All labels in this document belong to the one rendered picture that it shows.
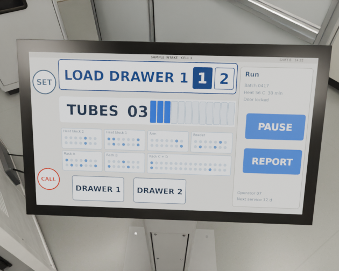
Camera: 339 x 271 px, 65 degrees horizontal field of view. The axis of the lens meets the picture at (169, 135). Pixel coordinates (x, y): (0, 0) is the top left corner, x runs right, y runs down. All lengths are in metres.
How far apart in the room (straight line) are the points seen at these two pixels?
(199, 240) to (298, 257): 0.51
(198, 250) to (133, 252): 0.32
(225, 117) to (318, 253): 1.30
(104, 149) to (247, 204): 0.27
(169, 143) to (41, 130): 0.22
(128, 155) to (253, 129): 0.22
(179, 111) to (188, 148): 0.07
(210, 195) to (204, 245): 1.00
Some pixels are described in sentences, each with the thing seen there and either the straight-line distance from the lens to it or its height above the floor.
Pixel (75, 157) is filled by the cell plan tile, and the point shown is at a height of 1.05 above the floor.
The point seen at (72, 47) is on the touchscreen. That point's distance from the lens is 0.49.
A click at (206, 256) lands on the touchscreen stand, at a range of 1.47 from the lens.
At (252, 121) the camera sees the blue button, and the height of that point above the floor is 1.10.
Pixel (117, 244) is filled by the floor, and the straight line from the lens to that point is 1.54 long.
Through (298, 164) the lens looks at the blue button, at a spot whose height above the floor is 1.05.
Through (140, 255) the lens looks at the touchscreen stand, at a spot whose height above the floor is 0.04.
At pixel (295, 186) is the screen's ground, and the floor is 1.02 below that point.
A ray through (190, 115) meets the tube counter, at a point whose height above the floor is 1.11.
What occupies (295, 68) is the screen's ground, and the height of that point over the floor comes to 1.17.
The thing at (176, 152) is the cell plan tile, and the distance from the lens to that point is 0.47.
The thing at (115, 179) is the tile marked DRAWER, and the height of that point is 1.02.
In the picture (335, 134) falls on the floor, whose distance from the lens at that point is 2.24.
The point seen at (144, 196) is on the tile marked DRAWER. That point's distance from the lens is 0.49.
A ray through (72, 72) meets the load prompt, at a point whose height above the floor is 1.16.
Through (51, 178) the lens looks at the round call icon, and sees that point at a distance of 0.53.
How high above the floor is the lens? 1.43
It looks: 49 degrees down
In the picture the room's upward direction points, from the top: straight up
